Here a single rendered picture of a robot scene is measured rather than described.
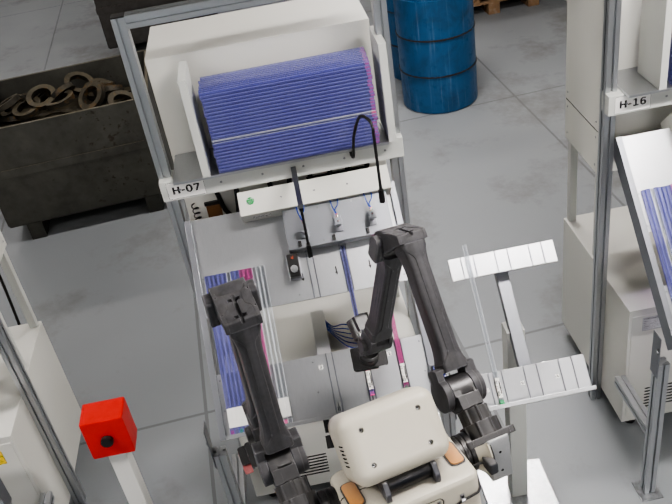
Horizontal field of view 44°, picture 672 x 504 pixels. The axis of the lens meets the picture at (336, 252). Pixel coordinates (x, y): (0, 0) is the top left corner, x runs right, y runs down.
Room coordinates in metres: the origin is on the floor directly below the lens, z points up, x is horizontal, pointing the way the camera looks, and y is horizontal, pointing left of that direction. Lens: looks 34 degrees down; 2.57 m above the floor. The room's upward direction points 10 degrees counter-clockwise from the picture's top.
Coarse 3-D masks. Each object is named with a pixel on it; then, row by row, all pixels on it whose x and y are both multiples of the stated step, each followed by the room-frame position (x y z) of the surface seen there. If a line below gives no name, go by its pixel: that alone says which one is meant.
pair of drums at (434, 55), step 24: (408, 0) 5.34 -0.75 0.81; (432, 0) 5.26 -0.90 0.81; (456, 0) 5.27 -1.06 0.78; (408, 24) 5.34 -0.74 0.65; (432, 24) 5.25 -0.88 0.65; (456, 24) 5.26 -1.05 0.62; (408, 48) 5.36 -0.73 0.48; (432, 48) 5.25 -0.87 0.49; (456, 48) 5.26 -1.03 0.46; (408, 72) 5.38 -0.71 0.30; (432, 72) 5.26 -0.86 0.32; (456, 72) 5.26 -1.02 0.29; (408, 96) 5.40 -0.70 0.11; (432, 96) 5.26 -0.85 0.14; (456, 96) 5.25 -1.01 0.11
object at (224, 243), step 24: (216, 216) 2.33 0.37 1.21; (240, 216) 2.32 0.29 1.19; (216, 240) 2.28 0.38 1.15; (240, 240) 2.27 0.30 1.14; (264, 240) 2.26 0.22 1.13; (360, 240) 2.23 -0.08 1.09; (216, 264) 2.22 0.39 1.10; (240, 264) 2.21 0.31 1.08; (264, 264) 2.20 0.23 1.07; (312, 264) 2.19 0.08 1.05; (336, 264) 2.18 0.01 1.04; (360, 264) 2.17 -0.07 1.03; (288, 288) 2.14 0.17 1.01; (312, 288) 2.13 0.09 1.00; (336, 288) 2.12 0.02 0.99; (360, 288) 2.11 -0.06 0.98
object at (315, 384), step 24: (312, 360) 1.97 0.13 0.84; (336, 360) 1.96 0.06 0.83; (408, 360) 1.93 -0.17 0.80; (288, 384) 1.92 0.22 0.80; (312, 384) 1.91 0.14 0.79; (336, 384) 1.90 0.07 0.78; (360, 384) 1.90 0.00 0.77; (384, 384) 1.89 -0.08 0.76; (312, 408) 1.86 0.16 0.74; (336, 408) 1.85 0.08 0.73
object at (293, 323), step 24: (288, 312) 2.52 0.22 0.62; (336, 312) 2.47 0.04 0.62; (360, 312) 2.44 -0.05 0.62; (288, 336) 2.37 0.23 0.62; (312, 336) 2.35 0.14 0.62; (336, 336) 2.33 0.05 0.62; (408, 336) 2.26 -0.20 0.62; (288, 360) 2.24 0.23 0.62; (312, 432) 2.14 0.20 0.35; (312, 456) 2.14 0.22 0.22; (336, 456) 2.14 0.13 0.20; (312, 480) 2.14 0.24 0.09
